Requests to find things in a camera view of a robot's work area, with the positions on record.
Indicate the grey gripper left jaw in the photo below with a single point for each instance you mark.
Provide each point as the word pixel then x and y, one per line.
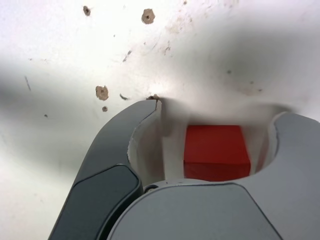
pixel 100 180

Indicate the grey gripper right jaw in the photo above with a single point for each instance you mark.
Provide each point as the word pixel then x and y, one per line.
pixel 200 215

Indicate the red cube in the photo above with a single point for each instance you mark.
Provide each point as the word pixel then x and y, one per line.
pixel 215 147

